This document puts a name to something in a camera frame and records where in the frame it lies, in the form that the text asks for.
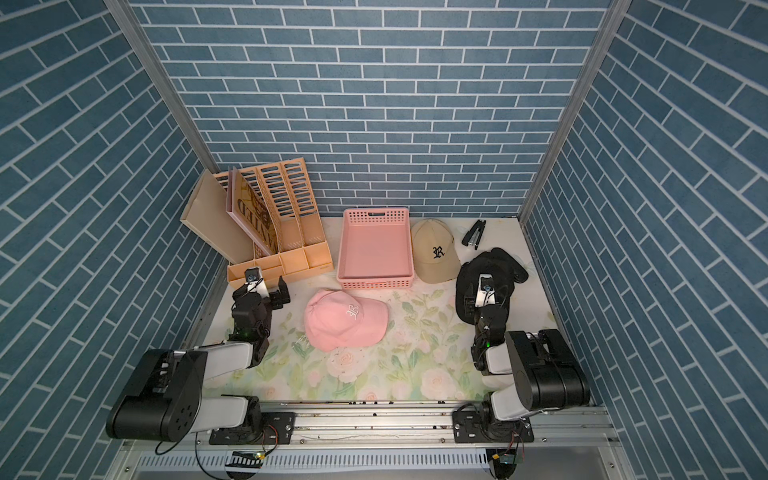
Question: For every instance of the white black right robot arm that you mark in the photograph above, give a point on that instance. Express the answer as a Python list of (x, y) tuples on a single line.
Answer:
[(546, 374)]

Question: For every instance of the wanted poster book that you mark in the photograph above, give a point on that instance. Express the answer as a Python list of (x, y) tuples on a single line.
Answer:
[(250, 213)]

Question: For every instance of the orange plastic file organizer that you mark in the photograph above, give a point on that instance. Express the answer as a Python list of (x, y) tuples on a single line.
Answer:
[(304, 251)]

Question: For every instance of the floral table mat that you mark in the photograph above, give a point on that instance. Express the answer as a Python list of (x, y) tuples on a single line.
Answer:
[(425, 354)]

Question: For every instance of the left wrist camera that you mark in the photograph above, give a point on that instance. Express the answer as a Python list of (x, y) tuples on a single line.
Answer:
[(255, 283)]

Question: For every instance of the aluminium mounting rail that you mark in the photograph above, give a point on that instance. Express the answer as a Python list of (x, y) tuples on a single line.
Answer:
[(393, 440)]

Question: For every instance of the black stapler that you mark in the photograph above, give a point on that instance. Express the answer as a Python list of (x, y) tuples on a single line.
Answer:
[(473, 236)]

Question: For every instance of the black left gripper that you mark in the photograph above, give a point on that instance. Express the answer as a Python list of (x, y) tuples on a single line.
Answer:
[(277, 302)]

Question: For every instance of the beige baseball cap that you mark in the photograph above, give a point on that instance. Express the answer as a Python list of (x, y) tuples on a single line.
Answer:
[(434, 254)]

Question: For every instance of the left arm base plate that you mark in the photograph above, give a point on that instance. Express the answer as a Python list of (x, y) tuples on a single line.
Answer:
[(274, 428)]

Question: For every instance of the black baseball cap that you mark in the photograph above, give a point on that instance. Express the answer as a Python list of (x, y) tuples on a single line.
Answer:
[(492, 275)]

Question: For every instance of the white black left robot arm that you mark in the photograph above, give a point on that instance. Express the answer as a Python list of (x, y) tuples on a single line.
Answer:
[(163, 400)]

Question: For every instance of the pink baseball cap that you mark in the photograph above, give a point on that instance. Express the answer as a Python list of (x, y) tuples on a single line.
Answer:
[(335, 319)]

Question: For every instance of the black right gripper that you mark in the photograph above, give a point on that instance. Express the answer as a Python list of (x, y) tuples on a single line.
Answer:
[(502, 308)]

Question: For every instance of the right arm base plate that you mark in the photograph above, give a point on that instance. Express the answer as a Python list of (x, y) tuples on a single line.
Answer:
[(492, 427)]

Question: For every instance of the pink plastic basket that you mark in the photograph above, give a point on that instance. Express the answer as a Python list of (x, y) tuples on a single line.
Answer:
[(375, 249)]

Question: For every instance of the beige cardboard folder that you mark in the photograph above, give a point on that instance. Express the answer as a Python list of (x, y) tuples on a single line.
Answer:
[(205, 215)]

